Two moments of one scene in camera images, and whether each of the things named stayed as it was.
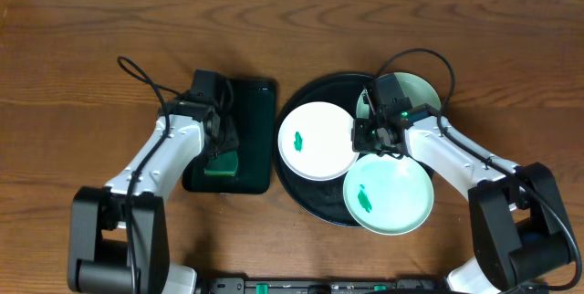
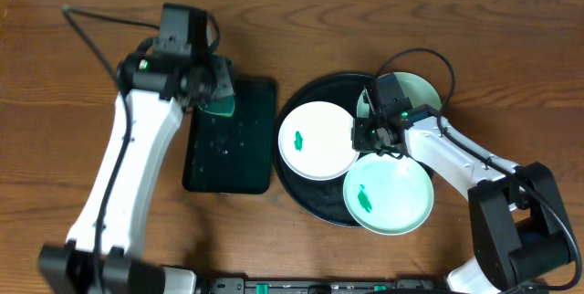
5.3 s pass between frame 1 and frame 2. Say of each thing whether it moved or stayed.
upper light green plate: stayed
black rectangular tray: stayed
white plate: stayed
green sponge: moved
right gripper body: stayed
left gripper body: moved
